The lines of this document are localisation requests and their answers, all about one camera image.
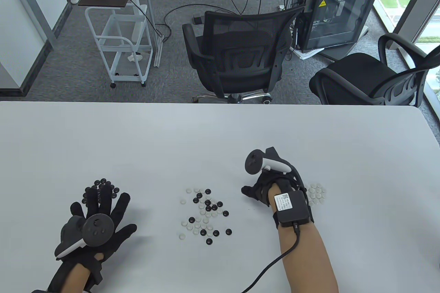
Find person's left hand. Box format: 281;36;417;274
58;184;138;283

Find person's right hand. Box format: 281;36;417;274
241;169;307;208

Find group of black Go stones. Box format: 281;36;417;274
82;178;120;204

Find group of white Go stones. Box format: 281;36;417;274
306;183;327;204

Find pile of mixed Go stones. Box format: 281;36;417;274
179;187;232;245

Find person's right forearm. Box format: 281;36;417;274
269;183;339;293

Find black white right hand controller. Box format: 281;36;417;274
244;147;293;175

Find black white hand controller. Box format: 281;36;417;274
244;147;293;175
54;215;114;259

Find black white left hand controller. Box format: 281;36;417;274
54;215;114;259

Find white papers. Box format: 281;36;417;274
292;47;325;60

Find black office chair curved armrests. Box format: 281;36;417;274
309;33;440;106

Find black mesh office chair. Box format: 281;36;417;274
182;5;306;104

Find white rolling cart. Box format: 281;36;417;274
85;4;153;88

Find black glass computer tower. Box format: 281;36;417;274
296;0;380;51

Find aluminium profile rods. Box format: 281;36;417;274
139;0;164;67

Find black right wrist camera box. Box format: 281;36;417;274
274;191;311;228

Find black wrist box cable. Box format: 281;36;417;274
240;224;301;293

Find black looped floor cable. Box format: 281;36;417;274
164;4;238;43

